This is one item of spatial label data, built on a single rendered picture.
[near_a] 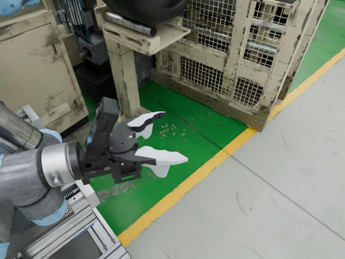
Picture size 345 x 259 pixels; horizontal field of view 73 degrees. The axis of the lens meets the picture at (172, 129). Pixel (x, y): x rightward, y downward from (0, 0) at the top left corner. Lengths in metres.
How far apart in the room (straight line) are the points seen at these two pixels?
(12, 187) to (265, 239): 1.35
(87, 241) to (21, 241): 0.54
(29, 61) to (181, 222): 1.31
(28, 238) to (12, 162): 0.39
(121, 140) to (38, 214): 0.22
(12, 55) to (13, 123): 1.06
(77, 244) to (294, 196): 1.32
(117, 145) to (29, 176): 0.15
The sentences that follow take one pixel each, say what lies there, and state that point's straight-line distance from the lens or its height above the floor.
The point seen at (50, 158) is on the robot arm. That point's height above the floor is 1.08.
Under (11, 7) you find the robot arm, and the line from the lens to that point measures 0.82.
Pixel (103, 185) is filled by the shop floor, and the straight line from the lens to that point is 1.68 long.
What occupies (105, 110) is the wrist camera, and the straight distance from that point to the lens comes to 0.38.
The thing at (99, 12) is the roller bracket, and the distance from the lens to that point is 1.44.
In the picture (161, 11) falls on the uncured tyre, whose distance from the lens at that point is 1.22.
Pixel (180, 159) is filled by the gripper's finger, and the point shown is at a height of 1.07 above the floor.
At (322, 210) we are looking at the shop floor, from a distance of 1.80.
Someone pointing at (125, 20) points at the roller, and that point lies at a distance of 1.35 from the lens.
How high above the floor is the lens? 1.40
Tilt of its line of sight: 46 degrees down
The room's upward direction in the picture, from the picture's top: straight up
